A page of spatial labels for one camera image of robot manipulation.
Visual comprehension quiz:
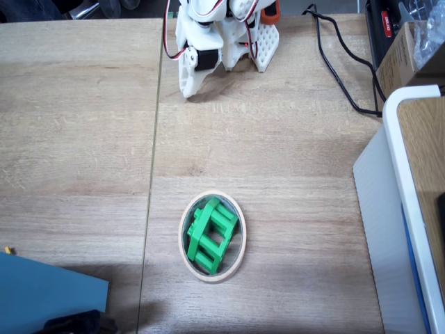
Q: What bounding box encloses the brown cardboard box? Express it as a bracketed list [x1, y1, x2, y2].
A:
[375, 21, 445, 102]

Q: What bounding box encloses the black power strip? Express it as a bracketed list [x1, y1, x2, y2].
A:
[364, 0, 406, 70]

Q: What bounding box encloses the black power cable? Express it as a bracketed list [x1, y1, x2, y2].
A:
[312, 10, 387, 104]
[302, 3, 383, 118]

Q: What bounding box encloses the white ribbed container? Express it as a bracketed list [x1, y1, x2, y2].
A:
[353, 85, 445, 334]

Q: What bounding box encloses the red white black servo cable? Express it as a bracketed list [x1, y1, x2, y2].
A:
[162, 0, 191, 61]
[187, 0, 231, 17]

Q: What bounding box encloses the person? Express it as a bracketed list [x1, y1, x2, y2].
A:
[0, 0, 70, 24]

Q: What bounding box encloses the clear plastic bag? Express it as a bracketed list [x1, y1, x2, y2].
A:
[412, 0, 445, 69]

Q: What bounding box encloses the blue grey panel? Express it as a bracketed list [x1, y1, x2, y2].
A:
[0, 252, 109, 334]

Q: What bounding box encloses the beige masking tape roll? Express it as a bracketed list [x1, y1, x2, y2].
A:
[178, 190, 248, 285]

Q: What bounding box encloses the black mesh office chair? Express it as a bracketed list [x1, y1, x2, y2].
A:
[67, 0, 142, 20]

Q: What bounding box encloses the orange and black table clamp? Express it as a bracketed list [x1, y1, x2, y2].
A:
[260, 0, 282, 25]

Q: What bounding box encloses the green hexagonal printed component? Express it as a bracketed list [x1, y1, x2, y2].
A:
[186, 196, 238, 276]

